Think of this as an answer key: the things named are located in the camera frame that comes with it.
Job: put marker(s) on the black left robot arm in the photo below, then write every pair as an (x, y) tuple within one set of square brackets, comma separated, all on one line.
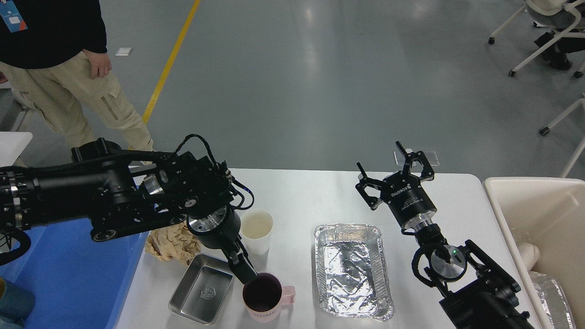
[(126, 192)]

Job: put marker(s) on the pink mug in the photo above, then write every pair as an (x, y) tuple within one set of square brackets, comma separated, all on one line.
[(265, 296)]

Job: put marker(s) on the white chair leg right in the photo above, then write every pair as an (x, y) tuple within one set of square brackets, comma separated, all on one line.
[(567, 128)]

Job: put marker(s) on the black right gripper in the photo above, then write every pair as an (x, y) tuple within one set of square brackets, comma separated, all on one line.
[(409, 198)]

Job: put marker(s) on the person in beige trousers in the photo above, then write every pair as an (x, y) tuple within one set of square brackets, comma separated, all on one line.
[(54, 53)]

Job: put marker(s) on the white side table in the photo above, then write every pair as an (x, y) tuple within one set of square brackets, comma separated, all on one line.
[(12, 145)]

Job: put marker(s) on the crumpled brown paper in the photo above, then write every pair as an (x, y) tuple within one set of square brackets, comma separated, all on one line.
[(173, 243)]

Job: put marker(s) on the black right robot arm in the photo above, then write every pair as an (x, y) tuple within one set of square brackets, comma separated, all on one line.
[(476, 292)]

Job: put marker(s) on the foil trash in bin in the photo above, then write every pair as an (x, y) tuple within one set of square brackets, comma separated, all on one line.
[(553, 301)]

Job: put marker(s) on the beige plastic bin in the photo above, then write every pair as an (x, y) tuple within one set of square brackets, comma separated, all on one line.
[(548, 213)]

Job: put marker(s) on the white paper cup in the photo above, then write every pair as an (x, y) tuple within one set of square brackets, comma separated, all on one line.
[(255, 230)]

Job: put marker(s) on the aluminium foil tray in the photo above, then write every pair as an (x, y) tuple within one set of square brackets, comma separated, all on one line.
[(351, 271)]

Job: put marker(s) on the small steel tray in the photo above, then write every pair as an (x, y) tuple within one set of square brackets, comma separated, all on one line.
[(202, 290)]

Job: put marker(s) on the blue plastic tray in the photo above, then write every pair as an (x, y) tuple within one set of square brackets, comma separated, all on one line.
[(77, 283)]

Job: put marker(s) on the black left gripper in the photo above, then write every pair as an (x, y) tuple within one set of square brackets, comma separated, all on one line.
[(220, 230)]

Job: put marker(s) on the teal object at corner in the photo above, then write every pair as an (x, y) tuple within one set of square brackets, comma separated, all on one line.
[(16, 304)]

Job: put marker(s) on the floor socket plate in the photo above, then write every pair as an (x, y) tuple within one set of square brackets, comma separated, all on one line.
[(430, 155)]

